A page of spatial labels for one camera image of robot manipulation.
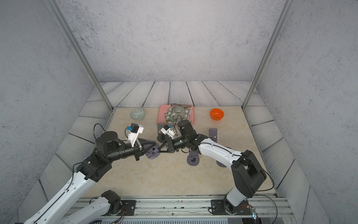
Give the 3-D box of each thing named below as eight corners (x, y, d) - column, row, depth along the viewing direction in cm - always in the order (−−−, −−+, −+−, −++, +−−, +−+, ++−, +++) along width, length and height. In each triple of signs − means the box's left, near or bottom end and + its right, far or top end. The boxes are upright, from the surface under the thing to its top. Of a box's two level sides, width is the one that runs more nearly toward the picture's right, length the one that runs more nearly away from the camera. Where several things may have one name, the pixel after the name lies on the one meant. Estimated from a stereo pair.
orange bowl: (210, 120, 114) (211, 116, 111) (208, 111, 121) (209, 107, 117) (223, 120, 114) (224, 116, 111) (221, 111, 121) (222, 107, 117)
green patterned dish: (130, 120, 114) (128, 117, 111) (133, 111, 121) (131, 108, 118) (143, 120, 114) (142, 117, 111) (145, 111, 121) (144, 108, 118)
